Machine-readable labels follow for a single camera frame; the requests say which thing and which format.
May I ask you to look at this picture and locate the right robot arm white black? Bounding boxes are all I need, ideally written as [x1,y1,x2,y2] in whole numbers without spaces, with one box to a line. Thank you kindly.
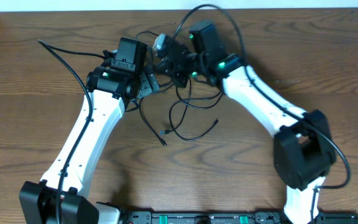
[152,21,336,223]

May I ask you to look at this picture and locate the black base rail green clamps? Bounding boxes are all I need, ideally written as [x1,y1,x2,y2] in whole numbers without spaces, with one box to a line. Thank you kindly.
[94,202,358,224]

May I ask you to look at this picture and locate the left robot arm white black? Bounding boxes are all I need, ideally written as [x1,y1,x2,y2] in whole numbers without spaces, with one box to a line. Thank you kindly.
[19,37,149,223]

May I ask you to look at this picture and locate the black USB cable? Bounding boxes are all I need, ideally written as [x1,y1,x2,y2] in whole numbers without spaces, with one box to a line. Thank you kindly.
[160,76,225,142]
[124,30,175,147]

